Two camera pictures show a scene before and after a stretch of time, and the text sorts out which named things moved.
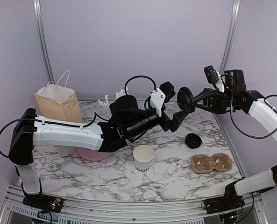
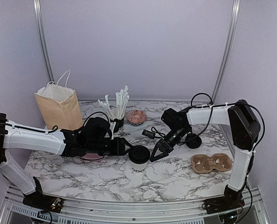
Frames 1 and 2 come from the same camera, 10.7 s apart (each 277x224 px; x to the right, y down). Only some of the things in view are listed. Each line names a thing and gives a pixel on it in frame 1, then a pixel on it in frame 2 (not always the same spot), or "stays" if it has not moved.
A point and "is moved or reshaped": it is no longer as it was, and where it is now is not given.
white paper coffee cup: x=143 y=155 is moved or reshaped
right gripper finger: x=203 y=95 to x=163 y=155
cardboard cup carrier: x=205 y=164 stays
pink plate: x=92 y=155 stays
